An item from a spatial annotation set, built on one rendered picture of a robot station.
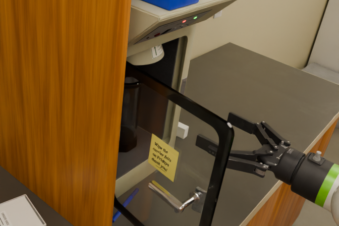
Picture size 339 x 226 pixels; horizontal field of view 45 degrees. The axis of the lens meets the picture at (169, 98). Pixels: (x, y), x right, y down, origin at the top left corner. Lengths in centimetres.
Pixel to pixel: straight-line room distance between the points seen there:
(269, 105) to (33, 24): 111
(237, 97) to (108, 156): 98
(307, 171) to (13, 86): 69
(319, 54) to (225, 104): 243
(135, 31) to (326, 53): 329
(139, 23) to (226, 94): 100
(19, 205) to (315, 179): 69
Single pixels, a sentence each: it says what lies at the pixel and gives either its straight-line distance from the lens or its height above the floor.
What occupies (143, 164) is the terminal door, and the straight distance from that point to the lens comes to 89.
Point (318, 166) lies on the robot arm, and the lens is 87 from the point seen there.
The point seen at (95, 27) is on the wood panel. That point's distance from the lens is 74.
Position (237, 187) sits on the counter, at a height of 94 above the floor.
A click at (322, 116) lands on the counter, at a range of 177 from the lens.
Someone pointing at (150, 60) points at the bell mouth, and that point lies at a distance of 100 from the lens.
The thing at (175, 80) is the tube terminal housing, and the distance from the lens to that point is 116.
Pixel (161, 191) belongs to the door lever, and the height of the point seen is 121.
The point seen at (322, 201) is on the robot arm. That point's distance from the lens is 88.
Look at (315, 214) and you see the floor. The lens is 275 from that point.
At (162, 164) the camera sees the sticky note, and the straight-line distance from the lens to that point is 84.
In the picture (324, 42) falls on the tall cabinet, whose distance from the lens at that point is 396.
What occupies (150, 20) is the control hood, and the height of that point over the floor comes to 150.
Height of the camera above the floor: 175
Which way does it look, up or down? 30 degrees down
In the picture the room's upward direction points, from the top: 9 degrees clockwise
